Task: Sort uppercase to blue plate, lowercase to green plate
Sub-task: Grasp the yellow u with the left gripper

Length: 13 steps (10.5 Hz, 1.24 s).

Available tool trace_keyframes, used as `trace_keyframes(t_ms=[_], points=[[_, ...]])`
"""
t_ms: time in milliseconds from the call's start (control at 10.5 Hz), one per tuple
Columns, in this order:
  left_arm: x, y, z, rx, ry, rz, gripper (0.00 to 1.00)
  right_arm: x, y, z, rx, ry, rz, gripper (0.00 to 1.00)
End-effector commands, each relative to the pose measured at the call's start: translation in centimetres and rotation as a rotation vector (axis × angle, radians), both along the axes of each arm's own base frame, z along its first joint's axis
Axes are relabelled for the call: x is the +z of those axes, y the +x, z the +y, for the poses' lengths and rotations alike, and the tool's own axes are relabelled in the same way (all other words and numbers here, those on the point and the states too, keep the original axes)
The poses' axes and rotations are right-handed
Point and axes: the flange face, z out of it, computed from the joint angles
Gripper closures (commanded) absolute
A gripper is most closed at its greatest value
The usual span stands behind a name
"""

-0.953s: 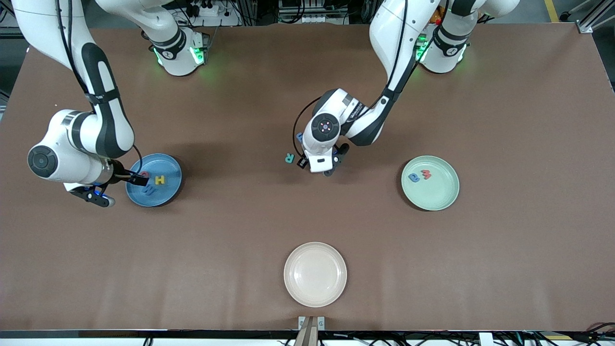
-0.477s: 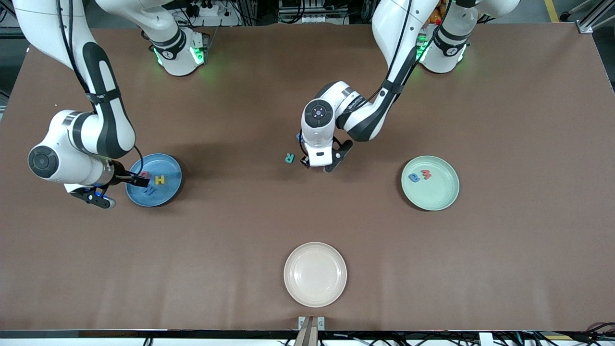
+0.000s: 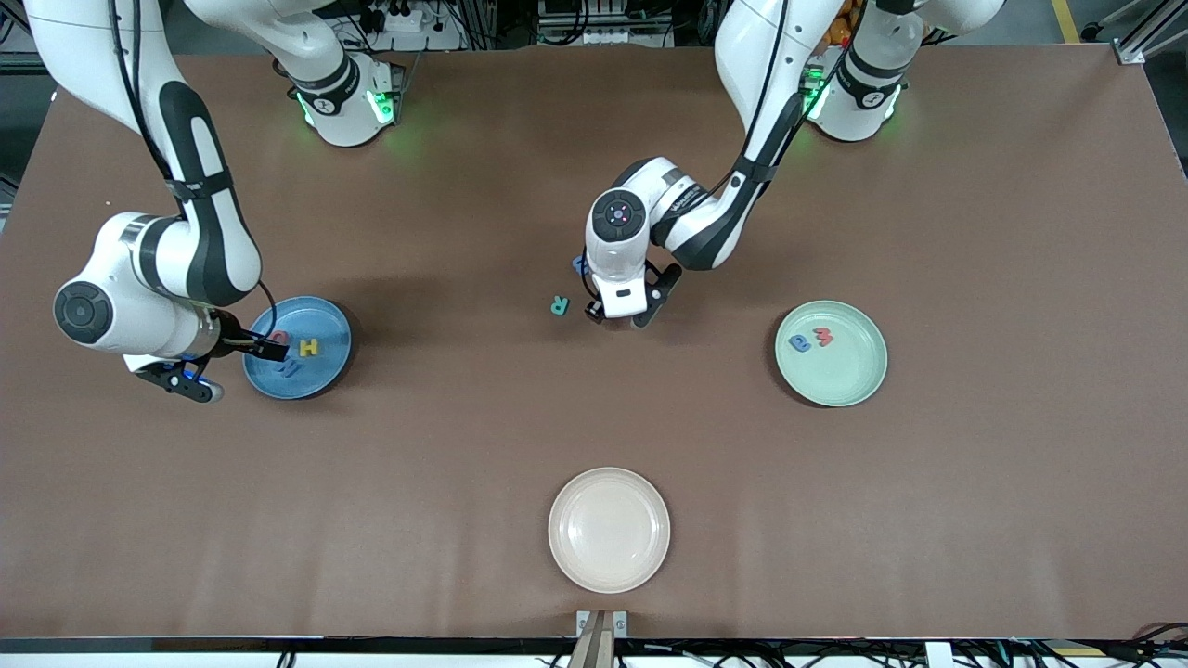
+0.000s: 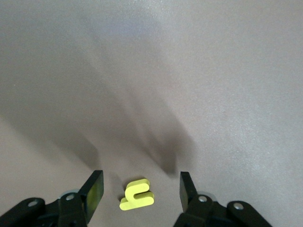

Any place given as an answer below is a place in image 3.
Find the aluminium frame profile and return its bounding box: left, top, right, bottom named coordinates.
left=1114, top=0, right=1188, bottom=66

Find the blue plate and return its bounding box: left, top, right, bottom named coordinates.
left=243, top=296, right=354, bottom=401

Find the beige plate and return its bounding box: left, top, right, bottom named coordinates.
left=548, top=467, right=671, bottom=595

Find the white power strip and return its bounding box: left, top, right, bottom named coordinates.
left=357, top=0, right=465, bottom=52

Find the metal bracket at table edge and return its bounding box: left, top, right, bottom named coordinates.
left=575, top=610, right=629, bottom=668

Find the green plate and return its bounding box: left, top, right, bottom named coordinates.
left=775, top=300, right=889, bottom=408

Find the background electronics rack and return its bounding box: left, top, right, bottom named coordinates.
left=536, top=0, right=651, bottom=47

